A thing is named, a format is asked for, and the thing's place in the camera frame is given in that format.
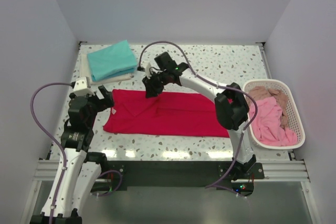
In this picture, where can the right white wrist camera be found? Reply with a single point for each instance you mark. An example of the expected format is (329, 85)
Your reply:
(147, 69)

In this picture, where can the beige t shirt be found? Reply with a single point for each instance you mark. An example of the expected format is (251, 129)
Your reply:
(260, 93)

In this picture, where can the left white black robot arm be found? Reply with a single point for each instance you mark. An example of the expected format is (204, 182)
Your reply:
(78, 168)

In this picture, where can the aluminium frame rail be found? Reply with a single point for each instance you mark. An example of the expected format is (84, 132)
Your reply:
(274, 171)

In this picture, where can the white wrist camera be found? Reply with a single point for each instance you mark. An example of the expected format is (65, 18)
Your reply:
(82, 87)
(147, 69)

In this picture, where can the folded teal t shirt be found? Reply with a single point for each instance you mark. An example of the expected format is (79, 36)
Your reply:
(112, 61)

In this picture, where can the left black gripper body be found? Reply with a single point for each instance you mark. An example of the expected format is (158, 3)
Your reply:
(95, 105)

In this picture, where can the pink t shirt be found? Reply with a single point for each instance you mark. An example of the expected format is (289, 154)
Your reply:
(267, 127)

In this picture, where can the white plastic laundry basket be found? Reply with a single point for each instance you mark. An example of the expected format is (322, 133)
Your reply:
(294, 120)

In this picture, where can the red t shirt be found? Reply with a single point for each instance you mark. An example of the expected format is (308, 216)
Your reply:
(171, 113)

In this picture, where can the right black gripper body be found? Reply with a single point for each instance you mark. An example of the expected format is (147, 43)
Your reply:
(160, 78)

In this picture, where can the folded cream t shirt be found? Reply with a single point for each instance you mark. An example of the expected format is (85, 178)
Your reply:
(85, 72)

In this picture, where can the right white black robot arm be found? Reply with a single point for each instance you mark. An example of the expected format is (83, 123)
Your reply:
(231, 108)

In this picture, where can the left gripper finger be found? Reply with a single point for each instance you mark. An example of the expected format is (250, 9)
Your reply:
(103, 91)
(109, 102)

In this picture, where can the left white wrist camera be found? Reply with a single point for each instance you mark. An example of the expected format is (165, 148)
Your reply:
(82, 87)

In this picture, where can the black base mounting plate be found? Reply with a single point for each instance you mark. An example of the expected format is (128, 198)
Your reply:
(176, 174)

